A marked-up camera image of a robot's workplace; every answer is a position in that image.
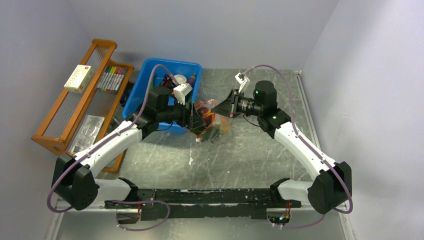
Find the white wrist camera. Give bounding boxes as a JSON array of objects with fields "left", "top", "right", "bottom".
[
  {"left": 234, "top": 72, "right": 251, "bottom": 94},
  {"left": 173, "top": 83, "right": 193, "bottom": 105}
]

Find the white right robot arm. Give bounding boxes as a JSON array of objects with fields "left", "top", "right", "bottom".
[{"left": 211, "top": 80, "right": 353, "bottom": 215}]

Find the dark toy grape bunch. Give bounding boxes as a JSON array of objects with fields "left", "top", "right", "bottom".
[{"left": 159, "top": 74, "right": 177, "bottom": 90}]

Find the orange toy pineapple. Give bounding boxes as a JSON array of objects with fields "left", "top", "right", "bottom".
[{"left": 200, "top": 121, "right": 230, "bottom": 144}]

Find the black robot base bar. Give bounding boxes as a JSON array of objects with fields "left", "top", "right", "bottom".
[{"left": 104, "top": 183, "right": 302, "bottom": 221}]

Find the clear packaged item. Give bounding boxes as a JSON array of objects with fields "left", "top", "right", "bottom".
[{"left": 68, "top": 114, "right": 105, "bottom": 154}]

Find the white cardboard box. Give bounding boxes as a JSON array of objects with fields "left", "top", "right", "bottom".
[{"left": 63, "top": 64, "right": 94, "bottom": 93}]

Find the dark red toy fruit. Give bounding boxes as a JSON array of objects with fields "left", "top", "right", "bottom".
[{"left": 196, "top": 106, "right": 215, "bottom": 126}]

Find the wooden shelf rack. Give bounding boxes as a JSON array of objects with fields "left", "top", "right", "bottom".
[{"left": 31, "top": 38, "right": 134, "bottom": 156}]

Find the purple toy eggplant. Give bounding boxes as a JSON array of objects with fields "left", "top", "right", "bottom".
[{"left": 187, "top": 73, "right": 196, "bottom": 87}]

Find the clear zip top bag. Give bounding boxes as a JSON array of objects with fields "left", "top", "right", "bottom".
[{"left": 192, "top": 99, "right": 232, "bottom": 145}]

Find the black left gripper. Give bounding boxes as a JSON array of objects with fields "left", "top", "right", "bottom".
[{"left": 158, "top": 97, "right": 206, "bottom": 129}]

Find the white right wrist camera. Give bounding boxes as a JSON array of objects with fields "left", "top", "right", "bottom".
[{"left": 234, "top": 72, "right": 251, "bottom": 94}]

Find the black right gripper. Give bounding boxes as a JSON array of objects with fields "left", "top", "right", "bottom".
[{"left": 211, "top": 89, "right": 263, "bottom": 119}]

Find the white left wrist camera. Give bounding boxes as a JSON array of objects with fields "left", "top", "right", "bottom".
[{"left": 173, "top": 83, "right": 193, "bottom": 105}]

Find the blue plastic bin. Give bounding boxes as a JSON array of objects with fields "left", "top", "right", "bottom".
[{"left": 121, "top": 58, "right": 203, "bottom": 135}]

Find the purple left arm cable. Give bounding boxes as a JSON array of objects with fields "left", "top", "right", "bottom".
[{"left": 46, "top": 64, "right": 181, "bottom": 232}]

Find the coloured marker set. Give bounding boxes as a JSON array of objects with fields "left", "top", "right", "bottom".
[{"left": 96, "top": 66, "right": 128, "bottom": 92}]

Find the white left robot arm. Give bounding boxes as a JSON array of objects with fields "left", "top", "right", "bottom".
[{"left": 47, "top": 86, "right": 207, "bottom": 211}]

